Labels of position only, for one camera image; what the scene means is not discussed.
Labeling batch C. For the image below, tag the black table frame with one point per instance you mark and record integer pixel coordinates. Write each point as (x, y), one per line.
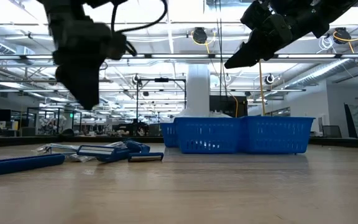
(337, 143)

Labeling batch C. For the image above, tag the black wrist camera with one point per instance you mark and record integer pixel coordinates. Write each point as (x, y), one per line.
(256, 14)
(115, 45)

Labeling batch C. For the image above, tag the black mesh chair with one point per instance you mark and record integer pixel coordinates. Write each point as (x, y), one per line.
(332, 132)

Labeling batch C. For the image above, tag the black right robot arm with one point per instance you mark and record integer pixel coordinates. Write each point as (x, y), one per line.
(328, 12)

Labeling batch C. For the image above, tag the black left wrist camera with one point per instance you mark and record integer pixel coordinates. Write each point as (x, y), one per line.
(115, 45)

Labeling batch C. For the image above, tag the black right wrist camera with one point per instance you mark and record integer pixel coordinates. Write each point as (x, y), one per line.
(256, 14)

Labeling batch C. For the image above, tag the black metal frame stand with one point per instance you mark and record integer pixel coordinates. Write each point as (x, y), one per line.
(161, 80)

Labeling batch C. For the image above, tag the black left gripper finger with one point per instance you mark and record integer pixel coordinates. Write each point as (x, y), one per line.
(89, 84)
(71, 81)

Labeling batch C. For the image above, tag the white building column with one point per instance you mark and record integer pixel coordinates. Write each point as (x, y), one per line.
(198, 90)

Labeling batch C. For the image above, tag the small silvery sachet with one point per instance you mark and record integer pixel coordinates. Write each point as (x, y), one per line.
(117, 144)

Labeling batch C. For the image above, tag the black cabinet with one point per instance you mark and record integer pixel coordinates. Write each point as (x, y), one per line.
(228, 104)

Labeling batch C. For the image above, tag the black leaning panel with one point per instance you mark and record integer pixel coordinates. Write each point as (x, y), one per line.
(350, 123)

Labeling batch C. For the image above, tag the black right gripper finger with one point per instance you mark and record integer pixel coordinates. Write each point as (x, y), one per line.
(244, 51)
(253, 57)

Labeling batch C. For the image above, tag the blue plastic basket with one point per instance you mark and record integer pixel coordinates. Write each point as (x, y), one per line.
(277, 135)
(208, 135)
(168, 135)

